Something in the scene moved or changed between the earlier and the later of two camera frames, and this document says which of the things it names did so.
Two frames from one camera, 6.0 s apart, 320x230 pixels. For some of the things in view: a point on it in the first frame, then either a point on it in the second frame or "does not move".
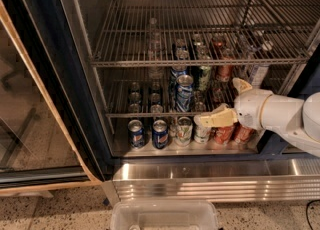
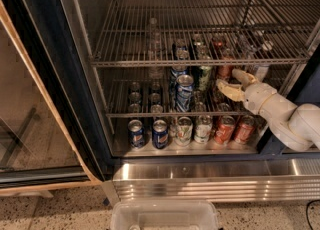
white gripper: [250, 108] -> [259, 97]
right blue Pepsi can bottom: [160, 134] does not move
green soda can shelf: [204, 78] does not move
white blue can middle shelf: [258, 74] does not move
